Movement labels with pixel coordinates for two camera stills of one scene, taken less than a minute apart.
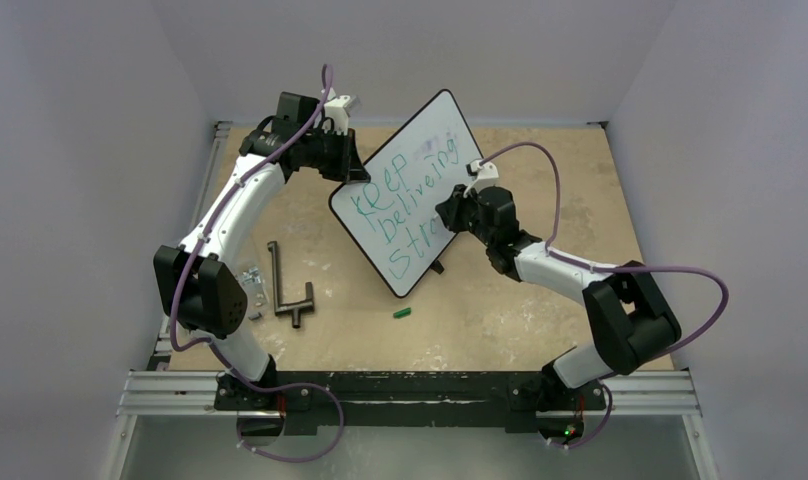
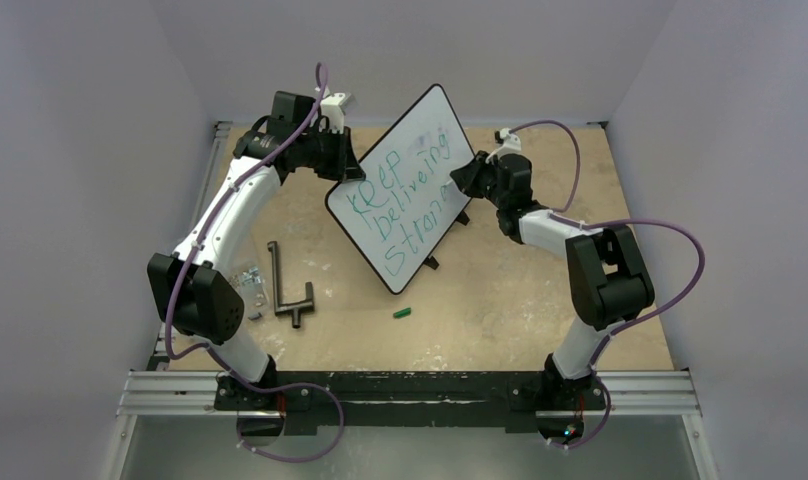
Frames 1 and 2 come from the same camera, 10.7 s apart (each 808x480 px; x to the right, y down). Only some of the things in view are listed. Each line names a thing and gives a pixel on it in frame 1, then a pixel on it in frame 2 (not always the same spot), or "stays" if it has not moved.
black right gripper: [463, 208] → [477, 175]
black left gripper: [347, 167] stays
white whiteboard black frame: [391, 219] stays
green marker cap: [402, 313] stays
